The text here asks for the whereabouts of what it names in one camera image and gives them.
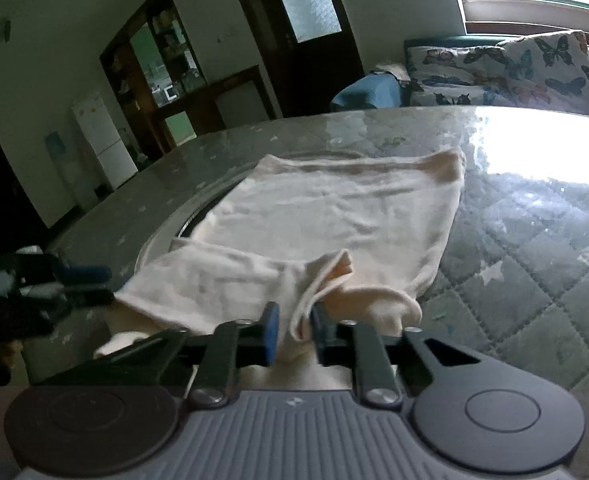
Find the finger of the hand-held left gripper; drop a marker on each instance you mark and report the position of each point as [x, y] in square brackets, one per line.
[87, 296]
[87, 273]

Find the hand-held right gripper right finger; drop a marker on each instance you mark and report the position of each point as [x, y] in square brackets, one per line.
[319, 332]

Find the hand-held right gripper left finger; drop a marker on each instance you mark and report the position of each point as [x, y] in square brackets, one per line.
[272, 330]

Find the cream knit pants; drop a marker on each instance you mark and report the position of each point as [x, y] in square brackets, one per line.
[334, 215]

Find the water dispenser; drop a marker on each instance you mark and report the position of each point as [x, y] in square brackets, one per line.
[67, 170]

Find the round black induction cooktop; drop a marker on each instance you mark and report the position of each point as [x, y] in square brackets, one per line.
[197, 217]

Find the white refrigerator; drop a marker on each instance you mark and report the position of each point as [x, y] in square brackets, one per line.
[104, 145]

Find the white microwave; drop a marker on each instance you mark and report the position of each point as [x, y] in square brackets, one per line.
[169, 93]

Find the grey quilted star table cover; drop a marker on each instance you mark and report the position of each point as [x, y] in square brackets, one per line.
[524, 285]

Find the dark wooden shelf cabinet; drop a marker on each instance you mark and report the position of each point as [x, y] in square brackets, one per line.
[124, 60]

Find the dark wooden console table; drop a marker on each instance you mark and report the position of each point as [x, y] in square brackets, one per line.
[209, 90]

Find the blue armrest cover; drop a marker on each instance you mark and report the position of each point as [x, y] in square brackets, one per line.
[364, 92]

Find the dark wooden door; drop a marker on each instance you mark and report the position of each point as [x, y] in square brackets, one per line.
[314, 75]

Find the beige towel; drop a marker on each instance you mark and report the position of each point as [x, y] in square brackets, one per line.
[392, 71]

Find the butterfly print pillow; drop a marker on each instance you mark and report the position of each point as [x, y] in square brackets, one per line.
[549, 75]
[454, 92]
[454, 60]

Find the butterfly pattern cushion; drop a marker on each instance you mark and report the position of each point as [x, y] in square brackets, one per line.
[454, 39]

